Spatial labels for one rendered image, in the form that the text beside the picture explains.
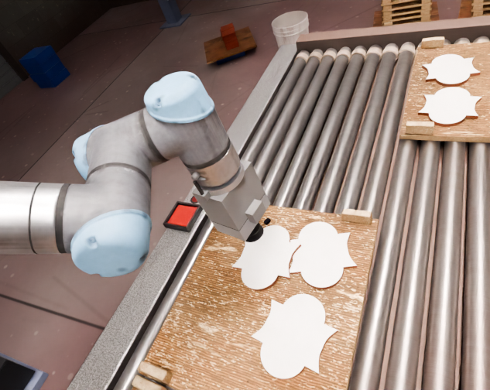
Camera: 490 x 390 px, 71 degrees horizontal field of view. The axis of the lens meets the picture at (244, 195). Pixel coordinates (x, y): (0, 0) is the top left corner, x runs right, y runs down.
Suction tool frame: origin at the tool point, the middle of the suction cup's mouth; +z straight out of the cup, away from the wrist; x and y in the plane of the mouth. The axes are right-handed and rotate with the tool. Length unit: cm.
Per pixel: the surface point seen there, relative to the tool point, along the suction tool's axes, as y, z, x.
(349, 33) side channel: 88, 10, 19
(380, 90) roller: 62, 13, -1
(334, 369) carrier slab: -12.7, 10.1, -20.0
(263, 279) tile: -4.8, 8.0, -2.5
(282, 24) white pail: 229, 72, 146
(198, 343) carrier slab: -20.3, 8.6, 2.6
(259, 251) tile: 0.2, 8.0, 1.6
